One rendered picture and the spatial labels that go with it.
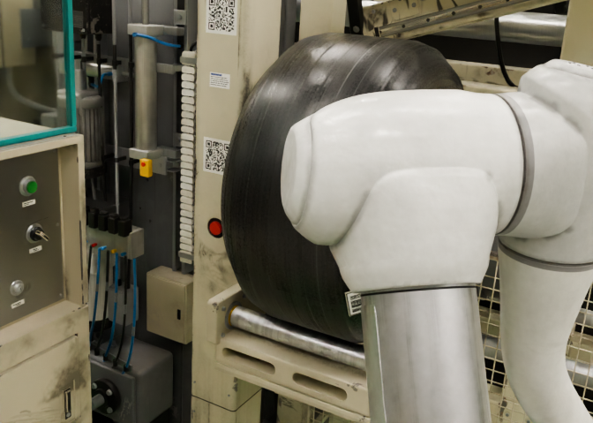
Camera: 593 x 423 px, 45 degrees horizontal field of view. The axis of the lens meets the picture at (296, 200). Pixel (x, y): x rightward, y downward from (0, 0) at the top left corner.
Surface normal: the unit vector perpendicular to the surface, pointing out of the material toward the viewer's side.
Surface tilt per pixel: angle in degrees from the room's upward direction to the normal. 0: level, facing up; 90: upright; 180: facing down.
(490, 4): 90
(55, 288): 90
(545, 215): 108
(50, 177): 90
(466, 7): 90
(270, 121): 57
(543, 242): 100
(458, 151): 65
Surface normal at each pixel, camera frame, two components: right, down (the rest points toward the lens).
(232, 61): -0.50, 0.23
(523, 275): -0.73, 0.39
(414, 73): 0.49, -0.46
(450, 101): 0.11, -0.78
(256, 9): 0.87, 0.20
